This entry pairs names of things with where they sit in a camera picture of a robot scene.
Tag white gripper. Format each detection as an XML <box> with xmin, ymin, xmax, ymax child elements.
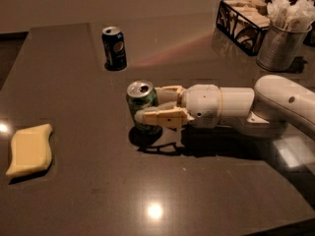
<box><xmin>134</xmin><ymin>85</ymin><xmax>221</xmax><ymax>129</ymax></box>

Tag green soda can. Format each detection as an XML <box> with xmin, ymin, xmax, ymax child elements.
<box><xmin>126</xmin><ymin>80</ymin><xmax>161</xmax><ymax>135</ymax></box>

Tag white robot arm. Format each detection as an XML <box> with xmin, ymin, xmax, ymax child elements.
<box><xmin>134</xmin><ymin>75</ymin><xmax>315</xmax><ymax>138</ymax></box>

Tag dark blue Pepsi can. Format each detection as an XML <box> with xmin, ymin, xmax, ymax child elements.
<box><xmin>101</xmin><ymin>26</ymin><xmax>127</xmax><ymax>71</ymax></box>

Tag perforated metal cup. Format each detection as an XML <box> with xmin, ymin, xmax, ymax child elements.
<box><xmin>256</xmin><ymin>24</ymin><xmax>312</xmax><ymax>72</ymax></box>

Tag yellow sponge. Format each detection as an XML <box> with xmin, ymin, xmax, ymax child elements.
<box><xmin>6</xmin><ymin>124</ymin><xmax>52</xmax><ymax>178</ymax></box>

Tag wrapped utensils in cup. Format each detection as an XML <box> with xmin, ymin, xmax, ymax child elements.
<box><xmin>267</xmin><ymin>0</ymin><xmax>315</xmax><ymax>31</ymax></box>

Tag black wire napkin basket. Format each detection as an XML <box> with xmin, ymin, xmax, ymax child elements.
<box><xmin>217</xmin><ymin>0</ymin><xmax>270</xmax><ymax>56</ymax></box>

